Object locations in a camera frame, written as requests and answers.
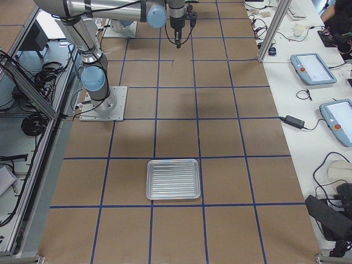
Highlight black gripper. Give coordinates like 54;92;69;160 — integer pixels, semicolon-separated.
169;9;186;48

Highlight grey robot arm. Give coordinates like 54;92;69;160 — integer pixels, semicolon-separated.
35;1;197;119

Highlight silver metal tray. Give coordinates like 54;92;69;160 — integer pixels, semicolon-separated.
146;159;201;200

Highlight blue plaid adapter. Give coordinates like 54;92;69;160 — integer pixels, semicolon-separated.
268;47;277;56

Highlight far blue teach pendant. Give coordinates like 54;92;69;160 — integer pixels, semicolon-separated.
290;53;337;85

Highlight blue teach pendant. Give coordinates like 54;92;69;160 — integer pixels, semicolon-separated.
290;53;337;85
320;99;351;147

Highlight black power adapter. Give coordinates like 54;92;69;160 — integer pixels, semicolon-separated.
284;115;305;129

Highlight near blue teach pendant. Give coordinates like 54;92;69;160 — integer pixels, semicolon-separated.
320;99;351;147

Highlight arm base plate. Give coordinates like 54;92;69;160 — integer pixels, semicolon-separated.
79;86;128;122
104;20;137;39

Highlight aluminium frame post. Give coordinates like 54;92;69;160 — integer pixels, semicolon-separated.
258;0;292;63

